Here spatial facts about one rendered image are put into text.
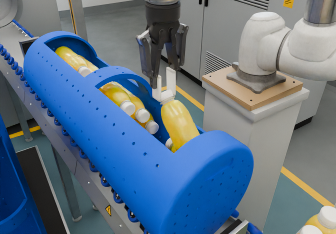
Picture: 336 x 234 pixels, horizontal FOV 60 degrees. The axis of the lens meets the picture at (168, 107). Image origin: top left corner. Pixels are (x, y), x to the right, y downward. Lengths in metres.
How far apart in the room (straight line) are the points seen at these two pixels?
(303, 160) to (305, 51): 1.57
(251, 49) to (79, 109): 0.67
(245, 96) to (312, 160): 1.50
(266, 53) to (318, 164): 1.56
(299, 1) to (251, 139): 1.23
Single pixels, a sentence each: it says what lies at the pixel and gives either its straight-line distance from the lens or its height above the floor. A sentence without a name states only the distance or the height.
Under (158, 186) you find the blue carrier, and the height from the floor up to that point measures 1.18.
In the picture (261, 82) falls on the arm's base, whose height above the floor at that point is 1.05.
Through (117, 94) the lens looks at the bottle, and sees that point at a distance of 0.84.
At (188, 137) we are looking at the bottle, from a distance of 0.70.
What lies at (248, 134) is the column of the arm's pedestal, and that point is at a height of 0.88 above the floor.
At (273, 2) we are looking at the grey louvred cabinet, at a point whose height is 1.08.
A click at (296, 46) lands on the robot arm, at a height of 1.24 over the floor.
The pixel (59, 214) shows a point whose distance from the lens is 1.92.
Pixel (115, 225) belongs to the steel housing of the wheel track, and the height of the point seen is 0.86.
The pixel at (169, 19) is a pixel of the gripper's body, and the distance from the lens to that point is 0.63.
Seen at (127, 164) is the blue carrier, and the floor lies 1.17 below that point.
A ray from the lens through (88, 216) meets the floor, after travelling 2.05.
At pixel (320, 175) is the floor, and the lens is 2.48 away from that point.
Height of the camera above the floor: 1.61
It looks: 34 degrees down
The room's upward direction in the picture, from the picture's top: straight up
